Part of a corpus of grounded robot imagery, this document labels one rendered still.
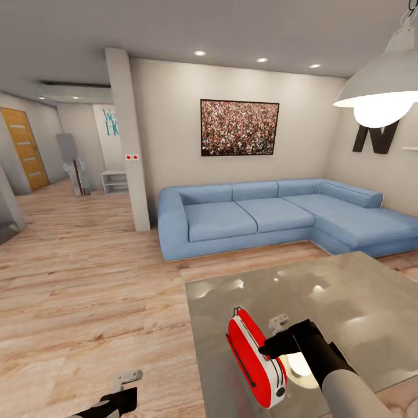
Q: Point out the radio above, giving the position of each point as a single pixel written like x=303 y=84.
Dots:
x=266 y=377

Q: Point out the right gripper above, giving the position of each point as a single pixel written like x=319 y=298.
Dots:
x=275 y=346

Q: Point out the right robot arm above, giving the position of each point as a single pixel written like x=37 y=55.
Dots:
x=346 y=393

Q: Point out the door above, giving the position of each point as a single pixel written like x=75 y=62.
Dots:
x=26 y=148

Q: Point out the standing mirror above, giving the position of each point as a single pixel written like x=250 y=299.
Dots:
x=73 y=164

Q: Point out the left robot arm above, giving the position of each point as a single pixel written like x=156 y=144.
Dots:
x=120 y=401

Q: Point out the room light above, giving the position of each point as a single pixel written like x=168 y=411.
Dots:
x=395 y=71

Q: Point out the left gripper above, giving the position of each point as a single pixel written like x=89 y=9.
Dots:
x=127 y=398

